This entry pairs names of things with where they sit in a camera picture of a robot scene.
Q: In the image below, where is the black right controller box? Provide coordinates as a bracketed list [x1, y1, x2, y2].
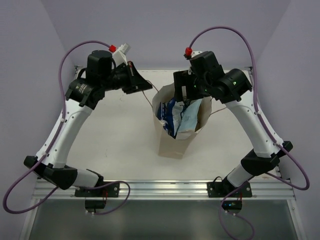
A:
[221, 200, 243, 214]

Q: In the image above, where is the black left controller box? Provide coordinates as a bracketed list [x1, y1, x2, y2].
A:
[84, 199, 107, 212]

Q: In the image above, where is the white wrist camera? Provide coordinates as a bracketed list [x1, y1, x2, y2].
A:
[183, 47, 202, 61]
[109, 43, 131, 67]

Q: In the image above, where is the blue white snack bag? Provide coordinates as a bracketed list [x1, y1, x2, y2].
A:
[156, 97, 186, 139]

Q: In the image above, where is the aluminium front rail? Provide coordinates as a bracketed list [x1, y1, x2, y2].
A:
[31, 178, 297, 201]

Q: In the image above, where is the light blue snack bag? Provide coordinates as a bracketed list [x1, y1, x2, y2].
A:
[175, 99, 202, 140]

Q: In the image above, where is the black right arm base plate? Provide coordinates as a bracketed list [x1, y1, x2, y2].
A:
[206, 181, 253, 198]

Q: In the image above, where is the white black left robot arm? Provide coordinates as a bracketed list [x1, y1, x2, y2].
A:
[23, 50, 153, 190]

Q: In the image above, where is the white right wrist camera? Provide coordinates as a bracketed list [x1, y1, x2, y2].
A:
[183, 47, 202, 61]

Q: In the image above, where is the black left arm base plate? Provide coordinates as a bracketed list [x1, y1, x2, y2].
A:
[74, 181, 120, 198]

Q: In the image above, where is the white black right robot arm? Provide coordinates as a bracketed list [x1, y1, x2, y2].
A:
[173, 48, 293, 195]

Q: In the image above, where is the black controller box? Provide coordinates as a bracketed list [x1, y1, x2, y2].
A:
[84, 199, 107, 212]
[221, 200, 243, 214]

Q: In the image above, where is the brown paper bag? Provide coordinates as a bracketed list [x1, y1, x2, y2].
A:
[151, 84, 212, 159]

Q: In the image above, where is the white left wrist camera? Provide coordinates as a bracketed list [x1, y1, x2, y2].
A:
[109, 43, 131, 67]

